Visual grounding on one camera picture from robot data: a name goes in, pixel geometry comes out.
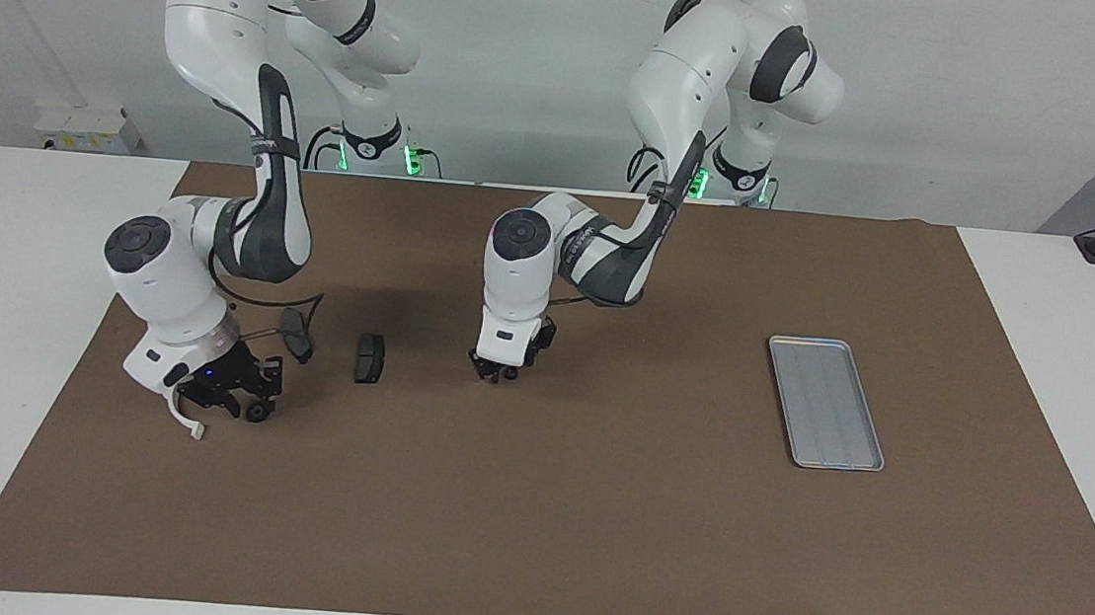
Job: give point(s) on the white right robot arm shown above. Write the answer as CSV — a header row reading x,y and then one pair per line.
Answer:
x,y
163,284

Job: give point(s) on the brown table mat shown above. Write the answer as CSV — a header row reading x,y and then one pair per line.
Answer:
x,y
530,504

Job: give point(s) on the silver metal tray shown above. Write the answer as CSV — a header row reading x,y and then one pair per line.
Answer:
x,y
843,442

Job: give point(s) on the white power box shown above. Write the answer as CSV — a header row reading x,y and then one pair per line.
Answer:
x,y
87,129

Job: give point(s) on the large black bearing gear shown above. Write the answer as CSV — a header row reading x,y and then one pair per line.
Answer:
x,y
257,415

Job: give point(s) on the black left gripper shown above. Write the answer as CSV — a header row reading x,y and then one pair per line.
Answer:
x,y
543,337

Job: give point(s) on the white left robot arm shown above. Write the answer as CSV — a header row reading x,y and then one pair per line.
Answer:
x,y
515,285

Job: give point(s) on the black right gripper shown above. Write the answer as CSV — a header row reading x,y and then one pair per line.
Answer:
x,y
229,374

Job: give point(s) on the rectangular dark brake pad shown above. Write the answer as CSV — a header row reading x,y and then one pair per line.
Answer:
x,y
369,359

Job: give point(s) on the white semicircular plastic bracket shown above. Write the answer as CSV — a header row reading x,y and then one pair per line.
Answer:
x,y
190,427

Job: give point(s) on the elongated grey brake pad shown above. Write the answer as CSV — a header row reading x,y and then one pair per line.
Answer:
x,y
297,337

